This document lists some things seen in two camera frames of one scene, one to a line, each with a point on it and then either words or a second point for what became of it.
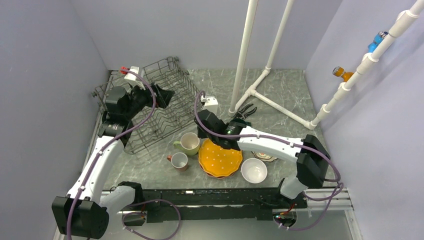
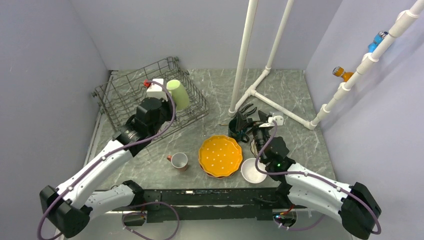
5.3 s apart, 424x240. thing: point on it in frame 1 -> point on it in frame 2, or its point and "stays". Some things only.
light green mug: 189,143 -> 180,96
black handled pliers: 240,114 stays
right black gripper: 201,134 -> 241,123
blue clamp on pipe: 377,39 stays
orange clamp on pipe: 340,71 stays
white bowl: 254,170 stays
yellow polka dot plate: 218,161 stays
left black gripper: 163,96 -> 167,105
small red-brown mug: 179,160 stays
